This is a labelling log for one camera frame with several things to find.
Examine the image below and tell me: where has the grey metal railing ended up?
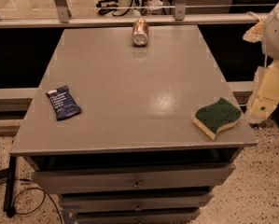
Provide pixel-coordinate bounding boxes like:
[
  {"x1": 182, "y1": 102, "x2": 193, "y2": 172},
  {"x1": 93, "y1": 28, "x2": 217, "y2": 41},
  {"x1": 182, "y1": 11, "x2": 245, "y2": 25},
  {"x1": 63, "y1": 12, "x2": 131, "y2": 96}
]
[{"x1": 0, "y1": 0, "x2": 277, "y2": 28}]

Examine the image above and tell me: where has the grey drawer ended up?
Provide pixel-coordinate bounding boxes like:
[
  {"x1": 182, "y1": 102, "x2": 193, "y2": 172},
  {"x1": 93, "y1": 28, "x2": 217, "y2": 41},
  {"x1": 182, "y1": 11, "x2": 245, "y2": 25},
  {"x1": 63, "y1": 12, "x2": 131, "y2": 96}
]
[
  {"x1": 77, "y1": 208, "x2": 200, "y2": 224},
  {"x1": 32, "y1": 163, "x2": 235, "y2": 194},
  {"x1": 60, "y1": 191, "x2": 213, "y2": 213}
]

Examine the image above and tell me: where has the black floor cable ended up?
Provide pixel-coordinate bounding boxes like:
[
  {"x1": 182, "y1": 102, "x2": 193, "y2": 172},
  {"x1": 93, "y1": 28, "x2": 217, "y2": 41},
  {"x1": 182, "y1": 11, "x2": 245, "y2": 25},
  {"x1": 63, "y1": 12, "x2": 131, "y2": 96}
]
[{"x1": 0, "y1": 138, "x2": 64, "y2": 224}]

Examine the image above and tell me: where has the blue snack bar wrapper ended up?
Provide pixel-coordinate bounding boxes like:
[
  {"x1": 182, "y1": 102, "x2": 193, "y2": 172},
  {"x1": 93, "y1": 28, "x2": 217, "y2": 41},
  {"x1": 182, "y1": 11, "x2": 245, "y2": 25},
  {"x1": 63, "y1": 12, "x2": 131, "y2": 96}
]
[{"x1": 46, "y1": 86, "x2": 81, "y2": 121}]

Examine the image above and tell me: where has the black metal stand leg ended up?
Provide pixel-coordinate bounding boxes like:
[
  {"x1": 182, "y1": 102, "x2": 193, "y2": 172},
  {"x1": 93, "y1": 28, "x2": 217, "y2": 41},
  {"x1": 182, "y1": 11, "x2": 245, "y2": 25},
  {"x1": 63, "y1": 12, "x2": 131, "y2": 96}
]
[{"x1": 3, "y1": 157, "x2": 17, "y2": 218}]

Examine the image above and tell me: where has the grey drawer cabinet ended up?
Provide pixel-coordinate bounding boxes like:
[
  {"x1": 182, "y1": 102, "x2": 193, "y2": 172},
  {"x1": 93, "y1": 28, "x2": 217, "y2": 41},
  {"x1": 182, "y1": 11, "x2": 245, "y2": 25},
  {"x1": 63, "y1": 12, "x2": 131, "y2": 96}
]
[{"x1": 9, "y1": 24, "x2": 258, "y2": 224}]

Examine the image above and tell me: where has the top grey drawer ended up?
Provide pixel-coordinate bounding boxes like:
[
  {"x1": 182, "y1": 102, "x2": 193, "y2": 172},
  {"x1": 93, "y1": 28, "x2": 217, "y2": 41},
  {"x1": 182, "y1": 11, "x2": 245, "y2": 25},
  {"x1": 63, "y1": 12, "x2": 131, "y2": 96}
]
[{"x1": 32, "y1": 163, "x2": 235, "y2": 194}]

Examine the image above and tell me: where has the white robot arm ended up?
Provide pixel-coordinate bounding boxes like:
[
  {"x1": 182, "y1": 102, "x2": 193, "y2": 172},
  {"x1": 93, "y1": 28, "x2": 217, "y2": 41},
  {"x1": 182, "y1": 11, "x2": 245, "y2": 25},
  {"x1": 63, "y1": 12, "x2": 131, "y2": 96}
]
[{"x1": 243, "y1": 3, "x2": 279, "y2": 124}]

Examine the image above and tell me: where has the green and yellow sponge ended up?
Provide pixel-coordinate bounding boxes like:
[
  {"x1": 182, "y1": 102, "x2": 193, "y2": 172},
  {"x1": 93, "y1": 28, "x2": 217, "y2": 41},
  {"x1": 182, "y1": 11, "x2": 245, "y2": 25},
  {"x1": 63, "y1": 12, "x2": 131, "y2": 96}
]
[{"x1": 193, "y1": 98, "x2": 242, "y2": 140}]

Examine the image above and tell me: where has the white cylindrical pedestal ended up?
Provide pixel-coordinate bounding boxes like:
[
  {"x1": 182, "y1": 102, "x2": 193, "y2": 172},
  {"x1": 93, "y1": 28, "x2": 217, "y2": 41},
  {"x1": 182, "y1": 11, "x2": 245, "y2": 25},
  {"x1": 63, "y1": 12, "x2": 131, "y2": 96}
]
[{"x1": 112, "y1": 0, "x2": 141, "y2": 17}]

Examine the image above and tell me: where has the gold aluminium can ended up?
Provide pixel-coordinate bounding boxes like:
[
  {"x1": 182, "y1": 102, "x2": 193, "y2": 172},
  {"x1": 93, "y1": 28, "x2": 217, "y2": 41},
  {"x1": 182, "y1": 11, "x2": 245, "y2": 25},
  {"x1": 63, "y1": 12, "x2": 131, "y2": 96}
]
[{"x1": 132, "y1": 19, "x2": 149, "y2": 46}]

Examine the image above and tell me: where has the yellow-white gripper body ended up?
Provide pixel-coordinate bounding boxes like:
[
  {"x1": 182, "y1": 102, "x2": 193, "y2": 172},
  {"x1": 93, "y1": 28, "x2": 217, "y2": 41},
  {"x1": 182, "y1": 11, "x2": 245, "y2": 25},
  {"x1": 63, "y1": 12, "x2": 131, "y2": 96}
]
[{"x1": 244, "y1": 60, "x2": 279, "y2": 124}]

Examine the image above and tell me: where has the bottom grey drawer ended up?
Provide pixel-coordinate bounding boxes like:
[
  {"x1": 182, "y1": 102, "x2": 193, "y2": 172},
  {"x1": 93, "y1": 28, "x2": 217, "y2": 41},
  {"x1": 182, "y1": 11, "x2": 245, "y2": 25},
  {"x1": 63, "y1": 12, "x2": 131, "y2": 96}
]
[{"x1": 77, "y1": 208, "x2": 200, "y2": 224}]

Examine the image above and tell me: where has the middle grey drawer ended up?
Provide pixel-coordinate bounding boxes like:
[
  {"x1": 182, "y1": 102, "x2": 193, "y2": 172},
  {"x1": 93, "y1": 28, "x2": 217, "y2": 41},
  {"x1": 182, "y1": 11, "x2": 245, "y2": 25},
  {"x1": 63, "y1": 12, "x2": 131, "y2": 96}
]
[{"x1": 60, "y1": 191, "x2": 213, "y2": 213}]

